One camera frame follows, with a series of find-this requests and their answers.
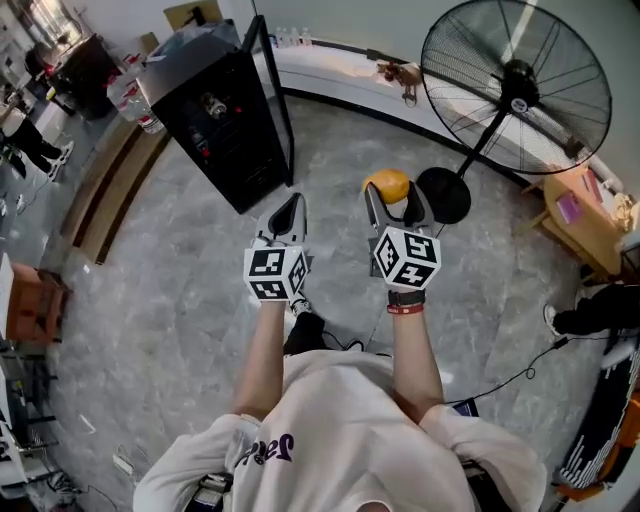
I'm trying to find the brown bag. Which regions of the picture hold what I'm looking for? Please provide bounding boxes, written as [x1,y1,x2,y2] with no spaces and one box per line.
[374,58,424,109]

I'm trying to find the orange fruit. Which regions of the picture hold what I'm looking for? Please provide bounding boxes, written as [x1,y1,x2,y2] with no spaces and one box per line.
[362,168,411,205]

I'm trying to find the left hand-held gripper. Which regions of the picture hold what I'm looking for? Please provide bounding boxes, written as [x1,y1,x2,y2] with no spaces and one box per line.
[243,192,315,304]

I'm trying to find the person's white shirt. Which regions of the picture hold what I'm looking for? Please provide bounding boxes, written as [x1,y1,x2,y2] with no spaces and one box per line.
[132,348,549,512]

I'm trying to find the white label bottle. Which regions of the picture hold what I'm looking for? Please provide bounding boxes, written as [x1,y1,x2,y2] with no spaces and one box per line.
[199,91,227,122]

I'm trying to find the person's black trouser leg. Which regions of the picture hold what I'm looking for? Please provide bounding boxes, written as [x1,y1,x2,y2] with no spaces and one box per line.
[282,310,329,357]

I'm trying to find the dark cabinet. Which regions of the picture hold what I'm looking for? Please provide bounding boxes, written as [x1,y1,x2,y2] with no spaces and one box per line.
[48,32,122,121]

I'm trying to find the person's left forearm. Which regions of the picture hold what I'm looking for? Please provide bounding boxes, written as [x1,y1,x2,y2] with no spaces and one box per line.
[232,298,292,422]

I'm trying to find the blue tablet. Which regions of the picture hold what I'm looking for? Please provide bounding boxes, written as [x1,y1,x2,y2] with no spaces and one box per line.
[451,396,482,419]

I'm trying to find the white low ledge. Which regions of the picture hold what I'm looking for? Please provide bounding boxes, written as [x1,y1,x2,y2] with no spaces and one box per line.
[253,38,531,174]

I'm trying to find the black mini fridge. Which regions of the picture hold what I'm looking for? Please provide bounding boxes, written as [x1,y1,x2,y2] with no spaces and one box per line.
[135,14,296,215]

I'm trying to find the black pedestal fan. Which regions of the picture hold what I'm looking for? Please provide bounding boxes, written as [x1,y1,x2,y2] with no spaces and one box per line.
[414,0,614,226]

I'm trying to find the black floor cable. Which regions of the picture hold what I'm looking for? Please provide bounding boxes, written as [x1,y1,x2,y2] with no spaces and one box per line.
[443,335,572,407]

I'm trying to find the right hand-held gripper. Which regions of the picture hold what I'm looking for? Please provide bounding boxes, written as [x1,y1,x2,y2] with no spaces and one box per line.
[363,180,442,292]

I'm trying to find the purple book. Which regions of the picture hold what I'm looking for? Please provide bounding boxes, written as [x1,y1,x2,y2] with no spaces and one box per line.
[554,192,582,224]

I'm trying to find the person's right forearm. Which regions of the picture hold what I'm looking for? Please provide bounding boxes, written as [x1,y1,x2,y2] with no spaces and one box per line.
[387,310,446,427]

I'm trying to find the large clear water bottle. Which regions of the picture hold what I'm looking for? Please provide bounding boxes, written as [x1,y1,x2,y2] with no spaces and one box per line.
[107,74,151,124]
[137,107,167,136]

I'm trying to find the wooden floor platform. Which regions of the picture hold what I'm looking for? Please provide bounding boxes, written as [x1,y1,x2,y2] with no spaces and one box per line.
[59,117,174,266]

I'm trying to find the grey harness strap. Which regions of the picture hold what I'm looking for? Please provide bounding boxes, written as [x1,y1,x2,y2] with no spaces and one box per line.
[195,471,235,512]

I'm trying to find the orange wooden box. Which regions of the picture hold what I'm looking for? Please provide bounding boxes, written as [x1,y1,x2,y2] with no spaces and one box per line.
[6,261,72,344]

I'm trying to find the small wooden table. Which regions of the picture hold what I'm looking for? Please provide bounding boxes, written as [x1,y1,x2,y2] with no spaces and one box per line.
[518,166,627,284]

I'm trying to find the black wristwatch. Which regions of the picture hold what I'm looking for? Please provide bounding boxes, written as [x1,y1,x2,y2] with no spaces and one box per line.
[386,289,427,308]

